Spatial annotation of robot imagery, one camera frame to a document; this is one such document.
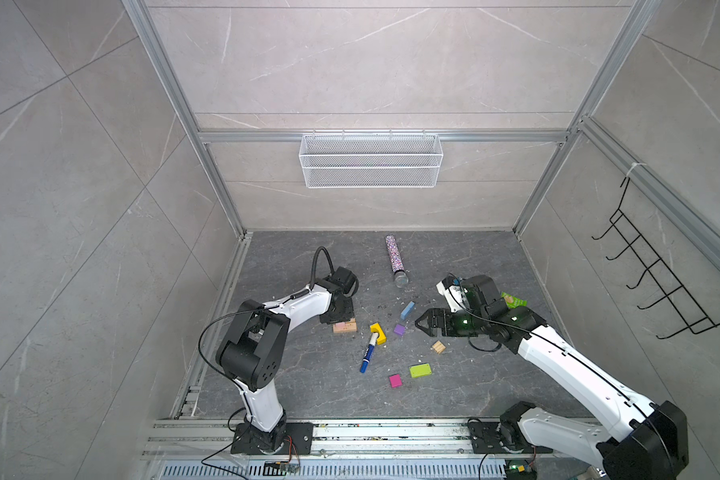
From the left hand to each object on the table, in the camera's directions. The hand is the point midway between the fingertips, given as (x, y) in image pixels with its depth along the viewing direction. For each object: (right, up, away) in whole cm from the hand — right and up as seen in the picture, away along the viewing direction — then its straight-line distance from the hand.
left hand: (344, 309), depth 94 cm
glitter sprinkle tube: (+19, +10, +9) cm, 23 cm away
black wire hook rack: (+73, +4, -36) cm, 82 cm away
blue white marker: (+8, -11, -7) cm, 16 cm away
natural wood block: (+2, -6, -2) cm, 6 cm away
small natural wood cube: (+29, -10, -6) cm, 32 cm away
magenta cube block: (+15, -18, -12) cm, 27 cm away
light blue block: (+21, -1, +1) cm, 21 cm away
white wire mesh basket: (+9, +50, +7) cm, 51 cm away
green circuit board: (+44, -34, -24) cm, 61 cm away
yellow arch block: (+10, -5, -4) cm, 12 cm away
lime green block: (+23, -16, -10) cm, 30 cm away
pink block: (-1, -5, -3) cm, 6 cm away
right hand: (+23, 0, -17) cm, 29 cm away
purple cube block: (+18, -6, -1) cm, 19 cm away
